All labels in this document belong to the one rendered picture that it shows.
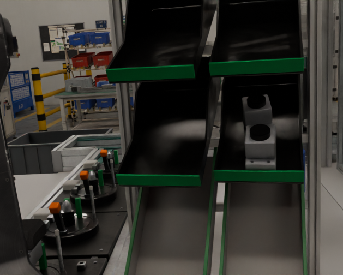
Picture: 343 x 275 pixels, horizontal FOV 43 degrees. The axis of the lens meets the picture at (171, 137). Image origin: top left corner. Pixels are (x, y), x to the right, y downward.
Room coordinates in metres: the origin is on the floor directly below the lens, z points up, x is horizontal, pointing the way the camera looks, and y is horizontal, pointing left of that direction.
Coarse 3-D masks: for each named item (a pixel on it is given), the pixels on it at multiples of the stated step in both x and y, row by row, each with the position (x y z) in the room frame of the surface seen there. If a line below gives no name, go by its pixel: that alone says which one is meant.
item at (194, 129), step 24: (144, 96) 0.80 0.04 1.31; (168, 96) 0.87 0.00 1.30; (192, 96) 0.86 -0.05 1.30; (216, 96) 0.81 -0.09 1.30; (144, 120) 0.79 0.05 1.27; (168, 120) 0.79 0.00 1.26; (192, 120) 0.78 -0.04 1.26; (144, 144) 0.74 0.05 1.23; (168, 144) 0.73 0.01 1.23; (192, 144) 0.72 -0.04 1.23; (120, 168) 0.66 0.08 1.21; (144, 168) 0.68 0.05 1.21; (168, 168) 0.67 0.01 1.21; (192, 168) 0.66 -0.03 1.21
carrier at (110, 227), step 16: (48, 208) 1.11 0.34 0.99; (64, 208) 0.99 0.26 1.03; (80, 208) 1.03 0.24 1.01; (48, 224) 0.98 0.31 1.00; (64, 224) 0.98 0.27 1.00; (80, 224) 0.99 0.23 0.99; (96, 224) 0.98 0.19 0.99; (112, 224) 1.02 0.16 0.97; (48, 240) 0.93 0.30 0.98; (64, 240) 0.93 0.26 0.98; (80, 240) 0.94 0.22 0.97; (96, 240) 0.94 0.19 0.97; (112, 240) 0.93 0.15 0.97; (48, 256) 0.88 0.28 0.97; (64, 256) 0.87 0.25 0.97; (80, 256) 0.87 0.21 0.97
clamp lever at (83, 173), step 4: (80, 172) 1.16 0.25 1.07; (84, 172) 1.16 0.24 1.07; (88, 172) 1.18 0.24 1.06; (80, 176) 1.15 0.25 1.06; (84, 176) 1.15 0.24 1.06; (84, 180) 1.16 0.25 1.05; (88, 180) 1.17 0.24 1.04; (84, 184) 1.17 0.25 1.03; (88, 184) 1.17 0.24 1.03; (88, 188) 1.17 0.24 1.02; (88, 192) 1.18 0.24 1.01
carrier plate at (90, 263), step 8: (56, 264) 0.84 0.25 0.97; (64, 264) 0.83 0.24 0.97; (72, 264) 0.83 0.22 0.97; (88, 264) 0.83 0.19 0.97; (96, 264) 0.82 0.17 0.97; (104, 264) 0.83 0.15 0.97; (72, 272) 0.80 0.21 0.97; (80, 272) 0.79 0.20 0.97; (88, 272) 0.79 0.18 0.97; (96, 272) 0.79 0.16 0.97
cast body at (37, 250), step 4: (40, 240) 0.77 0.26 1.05; (40, 244) 0.77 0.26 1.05; (36, 248) 0.74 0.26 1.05; (40, 248) 0.76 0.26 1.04; (28, 252) 0.72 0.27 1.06; (32, 252) 0.73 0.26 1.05; (36, 252) 0.74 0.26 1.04; (40, 252) 0.76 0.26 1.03; (32, 256) 0.72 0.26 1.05; (36, 256) 0.74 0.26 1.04; (40, 256) 0.76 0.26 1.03; (32, 260) 0.72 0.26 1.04; (36, 260) 0.74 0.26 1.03
